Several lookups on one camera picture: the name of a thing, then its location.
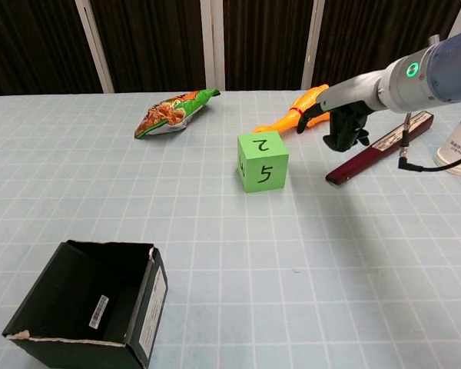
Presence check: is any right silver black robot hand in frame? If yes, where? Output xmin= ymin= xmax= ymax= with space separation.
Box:
xmin=296 ymin=68 xmax=387 ymax=152

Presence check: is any green numbered foam cube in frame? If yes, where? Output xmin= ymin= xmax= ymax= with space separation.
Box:
xmin=237 ymin=130 xmax=290 ymax=194

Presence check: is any light blue grid tablecloth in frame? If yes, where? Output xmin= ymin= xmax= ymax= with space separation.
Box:
xmin=0 ymin=87 xmax=461 ymax=369

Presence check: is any orange rubber chicken toy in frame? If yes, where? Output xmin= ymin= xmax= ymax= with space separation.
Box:
xmin=252 ymin=83 xmax=333 ymax=135

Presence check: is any dark red folded fan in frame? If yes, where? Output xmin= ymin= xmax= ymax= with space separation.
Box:
xmin=325 ymin=110 xmax=435 ymax=186

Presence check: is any white paper cup blue print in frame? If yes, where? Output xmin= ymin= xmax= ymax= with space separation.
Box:
xmin=433 ymin=108 xmax=461 ymax=178

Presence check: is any green orange snack bag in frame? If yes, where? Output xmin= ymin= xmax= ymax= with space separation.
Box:
xmin=134 ymin=88 xmax=221 ymax=140

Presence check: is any black open cardboard box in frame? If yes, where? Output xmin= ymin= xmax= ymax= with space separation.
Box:
xmin=2 ymin=239 xmax=169 ymax=369

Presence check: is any black cable with plug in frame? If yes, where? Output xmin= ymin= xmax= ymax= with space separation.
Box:
xmin=396 ymin=112 xmax=461 ymax=173

